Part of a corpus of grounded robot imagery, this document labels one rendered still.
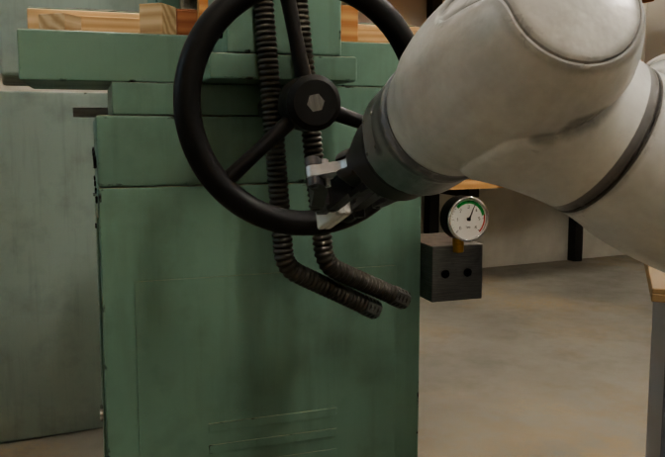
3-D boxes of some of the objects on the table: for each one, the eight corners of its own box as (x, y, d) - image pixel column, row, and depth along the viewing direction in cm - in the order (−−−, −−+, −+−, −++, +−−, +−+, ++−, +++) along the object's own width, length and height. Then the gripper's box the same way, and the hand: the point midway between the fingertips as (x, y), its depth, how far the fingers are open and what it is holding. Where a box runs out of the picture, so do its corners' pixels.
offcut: (55, 43, 99) (54, 18, 99) (82, 42, 98) (81, 16, 98) (39, 39, 96) (38, 14, 95) (65, 38, 95) (64, 12, 94)
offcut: (140, 35, 92) (139, 3, 91) (154, 39, 95) (153, 8, 95) (162, 34, 91) (161, 2, 90) (176, 38, 94) (176, 7, 94)
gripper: (482, 96, 57) (375, 180, 79) (326, 93, 53) (258, 182, 75) (497, 187, 56) (384, 247, 78) (336, 192, 52) (264, 253, 74)
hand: (332, 208), depth 73 cm, fingers closed
